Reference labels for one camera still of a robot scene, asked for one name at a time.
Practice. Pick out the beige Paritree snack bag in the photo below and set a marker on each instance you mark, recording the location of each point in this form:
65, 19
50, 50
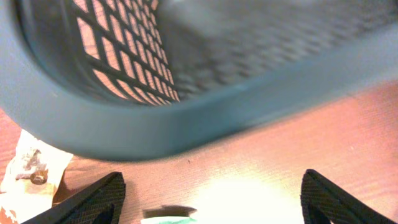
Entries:
32, 179

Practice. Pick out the grey plastic basket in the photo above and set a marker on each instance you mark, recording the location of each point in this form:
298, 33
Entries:
142, 80

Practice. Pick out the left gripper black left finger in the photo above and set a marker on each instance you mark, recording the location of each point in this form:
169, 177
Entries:
100, 202

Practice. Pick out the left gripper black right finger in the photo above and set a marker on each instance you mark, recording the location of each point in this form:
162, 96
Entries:
323, 201

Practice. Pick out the teal white snack packet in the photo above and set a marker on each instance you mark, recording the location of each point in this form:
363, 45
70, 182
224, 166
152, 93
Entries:
169, 220

